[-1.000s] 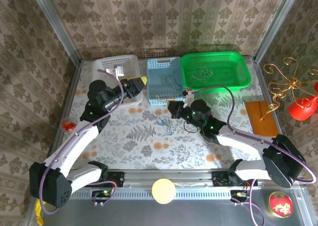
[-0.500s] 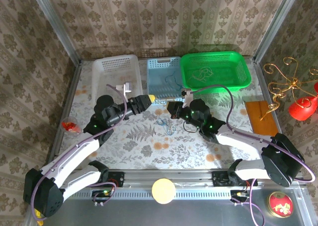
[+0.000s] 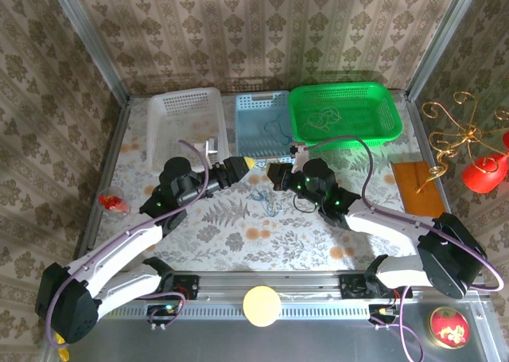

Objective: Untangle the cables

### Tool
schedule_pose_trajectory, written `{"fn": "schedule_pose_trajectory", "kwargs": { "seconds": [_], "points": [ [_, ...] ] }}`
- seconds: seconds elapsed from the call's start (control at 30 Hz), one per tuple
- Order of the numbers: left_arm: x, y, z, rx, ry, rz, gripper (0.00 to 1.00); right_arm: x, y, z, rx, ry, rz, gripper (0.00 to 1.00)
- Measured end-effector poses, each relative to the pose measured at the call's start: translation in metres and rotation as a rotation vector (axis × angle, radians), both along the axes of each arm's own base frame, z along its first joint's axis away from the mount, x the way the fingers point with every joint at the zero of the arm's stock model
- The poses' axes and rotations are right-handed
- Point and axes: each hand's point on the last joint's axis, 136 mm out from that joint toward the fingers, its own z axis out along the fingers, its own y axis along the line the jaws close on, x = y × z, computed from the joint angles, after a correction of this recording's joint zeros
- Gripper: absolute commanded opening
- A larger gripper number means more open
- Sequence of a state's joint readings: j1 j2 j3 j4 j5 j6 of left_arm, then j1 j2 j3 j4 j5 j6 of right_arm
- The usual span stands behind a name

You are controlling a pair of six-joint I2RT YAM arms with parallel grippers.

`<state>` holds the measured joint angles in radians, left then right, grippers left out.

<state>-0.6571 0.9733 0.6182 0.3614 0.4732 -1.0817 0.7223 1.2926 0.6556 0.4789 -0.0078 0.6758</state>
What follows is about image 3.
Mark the orange wooden block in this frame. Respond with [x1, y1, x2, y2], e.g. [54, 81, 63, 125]
[392, 161, 446, 220]

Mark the thin blue cord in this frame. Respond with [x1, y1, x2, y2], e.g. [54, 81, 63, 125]
[249, 187, 282, 219]

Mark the pale yellow round ball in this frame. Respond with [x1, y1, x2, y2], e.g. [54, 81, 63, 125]
[242, 285, 282, 328]

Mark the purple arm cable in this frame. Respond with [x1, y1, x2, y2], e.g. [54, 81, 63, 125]
[305, 134, 506, 362]
[45, 138, 212, 349]

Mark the small black controller board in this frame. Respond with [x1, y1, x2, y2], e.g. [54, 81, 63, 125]
[146, 303, 181, 326]
[367, 303, 399, 326]

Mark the aluminium frame post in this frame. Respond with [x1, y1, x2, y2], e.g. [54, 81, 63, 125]
[44, 0, 131, 105]
[404, 0, 484, 101]

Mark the yellow banana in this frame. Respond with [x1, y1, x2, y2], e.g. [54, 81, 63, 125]
[53, 332, 72, 362]

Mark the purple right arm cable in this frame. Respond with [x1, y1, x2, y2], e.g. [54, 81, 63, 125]
[305, 134, 506, 362]

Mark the long aluminium base rail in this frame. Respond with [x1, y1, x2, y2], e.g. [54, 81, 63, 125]
[59, 271, 486, 304]

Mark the aluminium side rail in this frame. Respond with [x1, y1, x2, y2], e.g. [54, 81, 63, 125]
[405, 93, 484, 274]
[73, 97, 132, 274]

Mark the clear cup with red contents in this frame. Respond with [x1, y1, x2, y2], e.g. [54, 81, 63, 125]
[97, 185, 132, 218]

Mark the thin beige cord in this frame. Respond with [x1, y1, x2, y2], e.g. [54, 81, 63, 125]
[300, 106, 343, 134]

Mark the grey slotted cable duct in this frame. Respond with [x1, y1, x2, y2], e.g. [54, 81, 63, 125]
[101, 301, 373, 320]

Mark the round red and gold tin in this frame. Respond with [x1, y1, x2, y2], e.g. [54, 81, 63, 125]
[428, 306, 470, 350]

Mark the gold curled wire ornament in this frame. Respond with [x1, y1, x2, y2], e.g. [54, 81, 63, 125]
[420, 90, 509, 193]

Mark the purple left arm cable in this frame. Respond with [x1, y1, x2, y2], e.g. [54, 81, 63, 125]
[45, 138, 212, 349]

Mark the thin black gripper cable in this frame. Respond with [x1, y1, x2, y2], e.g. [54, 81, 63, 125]
[293, 194, 320, 215]

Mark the thin dark teal cord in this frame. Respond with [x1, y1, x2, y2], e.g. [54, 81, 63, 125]
[263, 113, 296, 146]

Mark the green perforated plastic basket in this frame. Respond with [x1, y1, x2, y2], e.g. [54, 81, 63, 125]
[288, 82, 404, 150]

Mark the floral fern print tablecloth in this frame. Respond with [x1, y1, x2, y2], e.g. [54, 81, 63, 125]
[87, 93, 458, 274]

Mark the white perforated plastic basket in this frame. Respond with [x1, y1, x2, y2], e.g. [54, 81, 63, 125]
[147, 87, 230, 176]

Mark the light blue perforated plastic basket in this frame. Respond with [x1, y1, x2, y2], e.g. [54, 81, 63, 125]
[234, 90, 300, 168]

